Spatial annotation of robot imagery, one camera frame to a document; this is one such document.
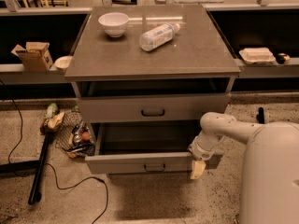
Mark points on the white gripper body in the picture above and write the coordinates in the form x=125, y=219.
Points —
x=199, y=152

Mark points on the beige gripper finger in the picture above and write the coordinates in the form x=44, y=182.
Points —
x=198, y=167

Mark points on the grey drawer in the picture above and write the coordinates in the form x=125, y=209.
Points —
x=143, y=147
x=148, y=108

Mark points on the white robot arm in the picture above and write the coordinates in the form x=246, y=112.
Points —
x=270, y=170

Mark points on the grey top drawer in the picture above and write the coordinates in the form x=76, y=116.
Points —
x=148, y=108

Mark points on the grey drawer cabinet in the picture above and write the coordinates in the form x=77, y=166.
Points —
x=195, y=61

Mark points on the black metal leg right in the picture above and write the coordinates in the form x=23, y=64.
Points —
x=260, y=115

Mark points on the black metal leg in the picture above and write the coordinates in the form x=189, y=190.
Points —
x=35, y=195
x=260, y=115

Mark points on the white takeout container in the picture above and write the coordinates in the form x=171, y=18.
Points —
x=257, y=55

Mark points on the small dark round object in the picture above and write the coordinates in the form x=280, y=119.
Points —
x=283, y=58

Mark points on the clear plastic bottle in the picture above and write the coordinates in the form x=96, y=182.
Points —
x=158, y=36

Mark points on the black metal leg left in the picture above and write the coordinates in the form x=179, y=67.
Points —
x=35, y=195

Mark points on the cardboard box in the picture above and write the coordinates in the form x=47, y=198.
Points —
x=35, y=56

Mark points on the wire basket with items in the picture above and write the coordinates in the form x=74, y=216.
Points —
x=74, y=137

